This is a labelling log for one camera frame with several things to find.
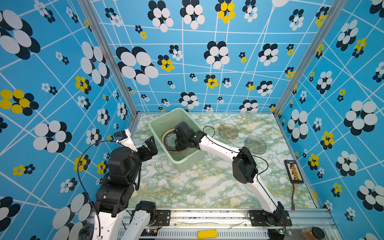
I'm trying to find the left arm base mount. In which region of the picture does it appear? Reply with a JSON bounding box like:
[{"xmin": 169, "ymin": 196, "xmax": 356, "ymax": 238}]
[{"xmin": 150, "ymin": 210, "xmax": 171, "ymax": 227}]

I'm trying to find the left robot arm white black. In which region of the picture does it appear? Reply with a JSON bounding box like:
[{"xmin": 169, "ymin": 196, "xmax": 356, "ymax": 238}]
[{"xmin": 93, "ymin": 130, "xmax": 158, "ymax": 240}]

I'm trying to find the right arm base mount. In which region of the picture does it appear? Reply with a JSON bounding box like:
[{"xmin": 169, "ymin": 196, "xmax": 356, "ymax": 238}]
[{"xmin": 247, "ymin": 210, "xmax": 293, "ymax": 227}]

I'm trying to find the yellow tag on rail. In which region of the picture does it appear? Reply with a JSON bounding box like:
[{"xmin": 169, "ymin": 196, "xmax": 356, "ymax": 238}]
[{"xmin": 197, "ymin": 230, "xmax": 218, "ymax": 240}]

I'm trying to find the aluminium front rail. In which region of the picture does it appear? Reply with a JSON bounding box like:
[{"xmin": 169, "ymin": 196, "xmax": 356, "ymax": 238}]
[{"xmin": 88, "ymin": 208, "xmax": 343, "ymax": 240}]

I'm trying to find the brown jar black lid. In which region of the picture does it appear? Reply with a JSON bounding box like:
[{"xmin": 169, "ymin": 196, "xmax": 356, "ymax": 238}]
[{"xmin": 300, "ymin": 227, "xmax": 325, "ymax": 240}]

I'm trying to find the clear glass plate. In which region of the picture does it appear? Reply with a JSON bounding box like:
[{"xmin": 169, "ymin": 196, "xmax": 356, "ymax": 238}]
[
  {"xmin": 245, "ymin": 136, "xmax": 267, "ymax": 155},
  {"xmin": 219, "ymin": 123, "xmax": 239, "ymax": 139}
]

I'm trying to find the small teal patterned plate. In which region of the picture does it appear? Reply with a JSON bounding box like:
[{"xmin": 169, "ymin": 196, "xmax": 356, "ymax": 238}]
[{"xmin": 162, "ymin": 129, "xmax": 180, "ymax": 153}]

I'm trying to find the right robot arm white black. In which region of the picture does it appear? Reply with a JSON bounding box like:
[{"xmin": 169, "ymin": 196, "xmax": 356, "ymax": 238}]
[{"xmin": 173, "ymin": 122, "xmax": 292, "ymax": 227}]

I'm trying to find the light green plastic bin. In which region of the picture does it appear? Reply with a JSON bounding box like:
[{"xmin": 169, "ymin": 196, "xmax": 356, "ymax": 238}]
[{"xmin": 148, "ymin": 108, "xmax": 206, "ymax": 166}]

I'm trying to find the black battery charger box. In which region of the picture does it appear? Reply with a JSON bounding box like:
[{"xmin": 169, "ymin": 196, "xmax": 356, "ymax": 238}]
[{"xmin": 284, "ymin": 160, "xmax": 304, "ymax": 184}]

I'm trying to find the beige bowl plate with leaves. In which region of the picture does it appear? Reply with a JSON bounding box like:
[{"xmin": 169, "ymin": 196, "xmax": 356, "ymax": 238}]
[{"xmin": 162, "ymin": 129, "xmax": 187, "ymax": 154}]

